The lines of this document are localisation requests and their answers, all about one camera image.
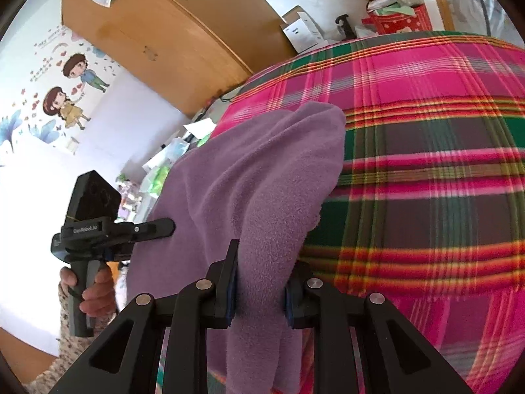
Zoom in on pink plaid blanket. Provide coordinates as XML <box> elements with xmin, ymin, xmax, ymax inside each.
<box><xmin>156</xmin><ymin>31</ymin><xmax>525</xmax><ymax>394</ymax></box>

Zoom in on green tissue box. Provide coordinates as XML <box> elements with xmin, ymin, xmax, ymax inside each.
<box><xmin>141</xmin><ymin>164</ymin><xmax>173</xmax><ymax>193</ymax></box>

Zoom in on white tissue box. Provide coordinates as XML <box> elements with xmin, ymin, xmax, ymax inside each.
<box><xmin>183</xmin><ymin>119</ymin><xmax>216</xmax><ymax>138</ymax></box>

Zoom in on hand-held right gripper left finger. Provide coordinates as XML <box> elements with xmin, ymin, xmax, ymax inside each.
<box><xmin>49</xmin><ymin>239</ymin><xmax>240</xmax><ymax>394</ymax></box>

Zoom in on black handle tool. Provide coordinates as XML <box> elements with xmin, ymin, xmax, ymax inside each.
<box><xmin>335</xmin><ymin>14</ymin><xmax>355</xmax><ymax>42</ymax></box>

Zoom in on red box on floor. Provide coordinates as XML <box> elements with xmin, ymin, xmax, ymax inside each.
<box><xmin>362</xmin><ymin>4</ymin><xmax>433</xmax><ymax>35</ymax></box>

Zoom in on clear plastic door sheet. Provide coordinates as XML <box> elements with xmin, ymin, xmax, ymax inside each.
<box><xmin>435</xmin><ymin>0</ymin><xmax>517</xmax><ymax>44</ymax></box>

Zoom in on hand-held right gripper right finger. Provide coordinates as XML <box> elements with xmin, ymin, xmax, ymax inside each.
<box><xmin>284</xmin><ymin>260</ymin><xmax>472</xmax><ymax>394</ymax></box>

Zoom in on person's left hand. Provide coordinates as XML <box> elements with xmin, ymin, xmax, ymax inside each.
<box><xmin>59</xmin><ymin>263</ymin><xmax>117</xmax><ymax>319</ymax></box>

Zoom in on wooden wardrobe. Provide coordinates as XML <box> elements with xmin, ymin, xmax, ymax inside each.
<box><xmin>61</xmin><ymin>0</ymin><xmax>298</xmax><ymax>118</ymax></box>

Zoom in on black rod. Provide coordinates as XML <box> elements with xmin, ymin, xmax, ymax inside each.
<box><xmin>472</xmin><ymin>0</ymin><xmax>494</xmax><ymax>33</ymax></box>

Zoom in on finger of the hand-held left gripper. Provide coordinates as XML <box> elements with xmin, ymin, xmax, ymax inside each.
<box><xmin>130</xmin><ymin>217</ymin><xmax>177</xmax><ymax>243</ymax></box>

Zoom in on printed folding table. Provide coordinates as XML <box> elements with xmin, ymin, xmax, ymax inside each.
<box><xmin>117</xmin><ymin>119</ymin><xmax>218</xmax><ymax>222</ymax></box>

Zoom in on white cardboard box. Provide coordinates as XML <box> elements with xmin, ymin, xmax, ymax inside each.
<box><xmin>281</xmin><ymin>6</ymin><xmax>326</xmax><ymax>54</ymax></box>

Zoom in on cartoon wall sticker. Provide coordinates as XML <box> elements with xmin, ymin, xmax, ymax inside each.
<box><xmin>0</xmin><ymin>25</ymin><xmax>119</xmax><ymax>157</ymax></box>

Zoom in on person's left forearm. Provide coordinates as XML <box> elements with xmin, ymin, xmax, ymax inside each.
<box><xmin>22</xmin><ymin>285</ymin><xmax>126</xmax><ymax>394</ymax></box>

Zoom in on purple fleece pants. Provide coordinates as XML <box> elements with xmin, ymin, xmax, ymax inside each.
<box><xmin>125</xmin><ymin>100</ymin><xmax>347</xmax><ymax>394</ymax></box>

